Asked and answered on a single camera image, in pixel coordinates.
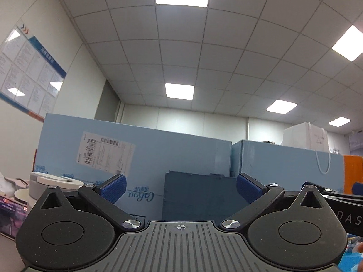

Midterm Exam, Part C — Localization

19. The orange carton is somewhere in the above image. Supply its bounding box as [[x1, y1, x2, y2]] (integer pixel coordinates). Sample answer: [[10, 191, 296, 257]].
[[343, 155, 362, 194]]

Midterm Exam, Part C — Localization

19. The right light blue carton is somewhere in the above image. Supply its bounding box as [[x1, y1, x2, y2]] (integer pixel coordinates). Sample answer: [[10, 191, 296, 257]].
[[231, 140, 345, 192]]

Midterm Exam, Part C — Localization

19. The light blue carton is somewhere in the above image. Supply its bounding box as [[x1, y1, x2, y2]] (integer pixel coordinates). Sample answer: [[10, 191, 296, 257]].
[[34, 114, 231, 223], [231, 140, 345, 192]]

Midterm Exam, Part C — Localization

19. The left light blue carton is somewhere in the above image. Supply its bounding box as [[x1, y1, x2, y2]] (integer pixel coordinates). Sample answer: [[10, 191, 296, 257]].
[[34, 114, 231, 223]]

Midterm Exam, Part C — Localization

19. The anime printed desk mat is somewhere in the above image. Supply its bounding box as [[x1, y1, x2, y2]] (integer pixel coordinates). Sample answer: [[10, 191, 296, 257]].
[[338, 234, 362, 272]]

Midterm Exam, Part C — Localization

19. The white round appliance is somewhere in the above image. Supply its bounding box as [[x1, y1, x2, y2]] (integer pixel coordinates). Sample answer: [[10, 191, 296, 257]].
[[14, 172, 84, 212]]

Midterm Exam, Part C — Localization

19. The dark blue storage box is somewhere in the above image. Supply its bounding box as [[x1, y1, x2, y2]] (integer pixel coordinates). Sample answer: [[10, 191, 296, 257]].
[[162, 171, 248, 224]]

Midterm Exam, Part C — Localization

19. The white paper shopping bag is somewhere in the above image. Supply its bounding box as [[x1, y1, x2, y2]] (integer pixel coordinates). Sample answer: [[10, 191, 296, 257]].
[[282, 122, 331, 175]]

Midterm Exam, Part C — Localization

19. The wall notice board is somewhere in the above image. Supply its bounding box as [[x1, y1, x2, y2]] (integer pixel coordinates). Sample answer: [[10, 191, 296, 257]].
[[1, 21, 66, 122]]

